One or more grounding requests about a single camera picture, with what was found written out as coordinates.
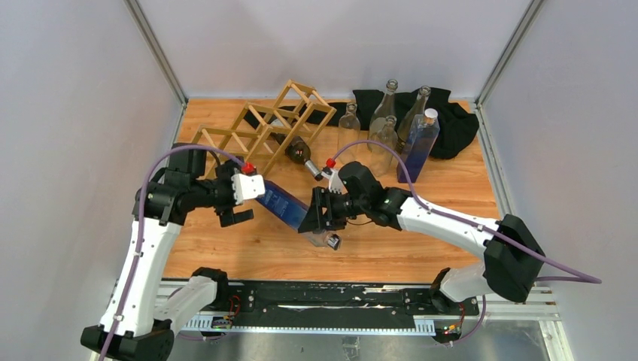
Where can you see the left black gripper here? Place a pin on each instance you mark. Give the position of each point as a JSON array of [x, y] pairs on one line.
[[226, 210]]

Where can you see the wooden lattice wine rack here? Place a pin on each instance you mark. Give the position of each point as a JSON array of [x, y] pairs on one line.
[[260, 133]]

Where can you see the dark bottle grey cap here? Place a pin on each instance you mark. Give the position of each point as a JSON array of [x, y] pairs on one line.
[[299, 152]]

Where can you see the clear bottle gold black label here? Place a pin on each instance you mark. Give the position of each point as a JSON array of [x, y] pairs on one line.
[[387, 104]]

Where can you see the clear square bottle silver cap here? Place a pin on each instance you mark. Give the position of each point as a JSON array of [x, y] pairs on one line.
[[385, 144]]

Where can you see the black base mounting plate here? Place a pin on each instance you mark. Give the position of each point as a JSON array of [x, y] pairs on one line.
[[332, 305]]

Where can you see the black cloth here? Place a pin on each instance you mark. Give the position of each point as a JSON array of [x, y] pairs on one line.
[[458, 127]]

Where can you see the clear bottle white label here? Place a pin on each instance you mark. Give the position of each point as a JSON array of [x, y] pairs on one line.
[[406, 123]]

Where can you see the blue BLU labelled bottle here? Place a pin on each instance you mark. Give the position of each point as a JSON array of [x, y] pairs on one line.
[[423, 134]]

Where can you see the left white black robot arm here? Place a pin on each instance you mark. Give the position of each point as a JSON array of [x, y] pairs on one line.
[[134, 326]]

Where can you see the aluminium frame rails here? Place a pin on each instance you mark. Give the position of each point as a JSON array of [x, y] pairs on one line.
[[539, 306]]

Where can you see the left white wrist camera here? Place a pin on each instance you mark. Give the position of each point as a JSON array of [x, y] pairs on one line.
[[247, 187]]

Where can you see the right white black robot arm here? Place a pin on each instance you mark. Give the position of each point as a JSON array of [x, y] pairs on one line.
[[503, 267]]

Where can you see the blue bottle silver cap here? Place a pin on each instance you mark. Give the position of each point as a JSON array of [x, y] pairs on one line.
[[291, 211]]

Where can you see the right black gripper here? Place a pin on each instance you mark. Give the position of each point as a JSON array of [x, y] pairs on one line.
[[316, 221]]

